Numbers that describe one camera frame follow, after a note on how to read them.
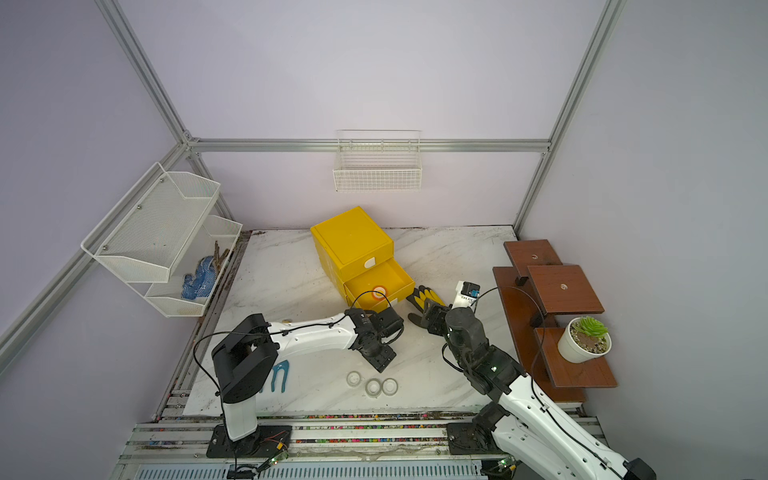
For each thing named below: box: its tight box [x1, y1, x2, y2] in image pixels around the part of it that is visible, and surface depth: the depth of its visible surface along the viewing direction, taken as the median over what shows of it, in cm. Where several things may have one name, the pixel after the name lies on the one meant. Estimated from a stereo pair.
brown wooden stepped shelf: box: [493, 239, 618, 405], surface depth 78 cm
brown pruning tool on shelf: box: [213, 240, 230, 273], surface depth 96 cm
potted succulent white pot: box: [557, 316, 613, 363], surface depth 67 cm
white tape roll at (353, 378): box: [346, 370, 362, 387], surface depth 85 cm
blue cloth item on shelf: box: [181, 256, 217, 300], surface depth 90 cm
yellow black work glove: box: [406, 285, 446, 329], surface depth 100 cm
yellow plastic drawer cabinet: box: [310, 206, 415, 311], surface depth 91 cm
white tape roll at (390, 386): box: [382, 377, 399, 396], surface depth 84 cm
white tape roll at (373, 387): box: [365, 378, 382, 397], surface depth 83 cm
